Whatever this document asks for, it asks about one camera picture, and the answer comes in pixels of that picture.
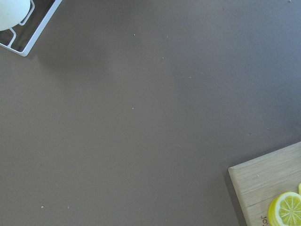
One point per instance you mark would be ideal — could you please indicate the wooden cutting board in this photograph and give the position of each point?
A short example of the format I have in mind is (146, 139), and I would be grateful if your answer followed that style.
(259, 181)

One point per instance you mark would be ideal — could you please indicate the yellow plastic knife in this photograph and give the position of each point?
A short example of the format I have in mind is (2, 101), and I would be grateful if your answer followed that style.
(299, 189)

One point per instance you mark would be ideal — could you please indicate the upper lemon slice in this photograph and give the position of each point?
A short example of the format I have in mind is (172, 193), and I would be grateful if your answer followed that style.
(285, 210)

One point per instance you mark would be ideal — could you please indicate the white round object in rack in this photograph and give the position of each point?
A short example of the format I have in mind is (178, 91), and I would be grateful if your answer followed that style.
(12, 12)

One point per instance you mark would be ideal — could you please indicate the white wire rack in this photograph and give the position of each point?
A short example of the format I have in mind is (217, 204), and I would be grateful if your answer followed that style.
(21, 38)

